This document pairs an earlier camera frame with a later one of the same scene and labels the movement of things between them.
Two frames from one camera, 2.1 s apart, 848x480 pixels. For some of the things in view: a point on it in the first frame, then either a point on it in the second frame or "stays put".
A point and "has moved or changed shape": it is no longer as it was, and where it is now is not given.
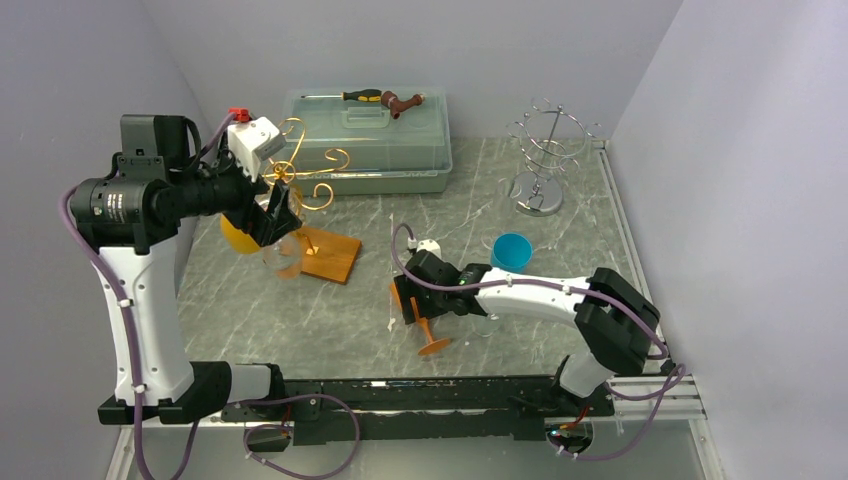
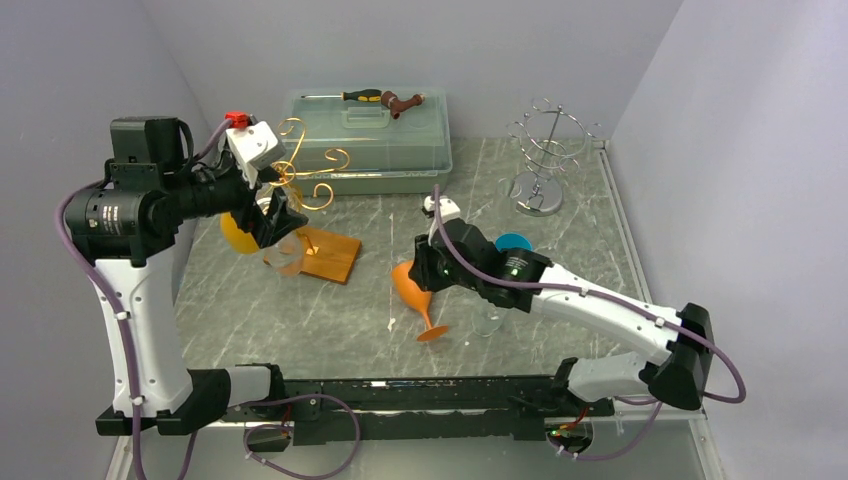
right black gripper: [405, 292] to [421, 268]
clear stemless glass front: [485, 325] stays put
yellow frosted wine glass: [241, 242] stays put
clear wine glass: [284, 256] stays put
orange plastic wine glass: [435, 345] has moved or changed shape
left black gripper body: [234, 198] stays put
